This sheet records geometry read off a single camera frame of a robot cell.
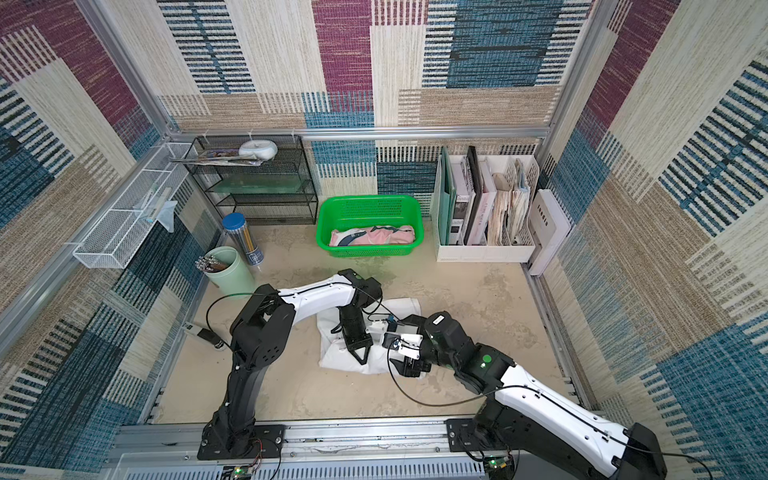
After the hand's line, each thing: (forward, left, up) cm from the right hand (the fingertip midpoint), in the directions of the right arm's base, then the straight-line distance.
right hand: (398, 332), depth 76 cm
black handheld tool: (+4, +54, -10) cm, 55 cm away
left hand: (-1, +10, -13) cm, 17 cm away
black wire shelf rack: (+57, +46, +5) cm, 73 cm away
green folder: (+34, -15, +13) cm, 39 cm away
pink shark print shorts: (+39, +7, -6) cm, 40 cm away
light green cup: (+19, +49, -1) cm, 53 cm away
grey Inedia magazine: (+33, -47, +3) cm, 58 cm away
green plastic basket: (+44, +9, -6) cm, 45 cm away
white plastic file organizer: (+37, -27, +7) cm, 47 cm away
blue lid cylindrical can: (+33, +49, +5) cm, 59 cm away
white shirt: (-1, +17, -10) cm, 20 cm away
